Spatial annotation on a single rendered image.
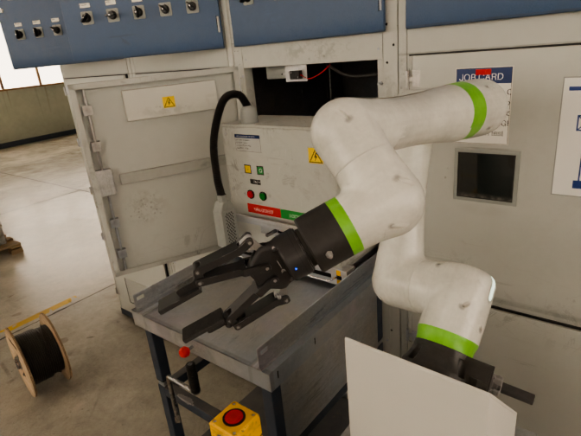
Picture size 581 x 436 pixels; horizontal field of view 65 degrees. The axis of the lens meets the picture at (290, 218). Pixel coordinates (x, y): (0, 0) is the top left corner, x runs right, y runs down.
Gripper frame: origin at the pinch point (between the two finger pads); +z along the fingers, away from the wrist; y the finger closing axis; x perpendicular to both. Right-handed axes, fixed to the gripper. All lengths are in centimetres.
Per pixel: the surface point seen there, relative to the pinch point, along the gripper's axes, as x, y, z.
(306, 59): -103, 1, -52
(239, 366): -38, -47, 12
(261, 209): -92, -36, -12
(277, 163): -86, -20, -25
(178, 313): -69, -43, 28
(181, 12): -138, 32, -22
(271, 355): -35, -47, 2
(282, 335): -39, -46, -2
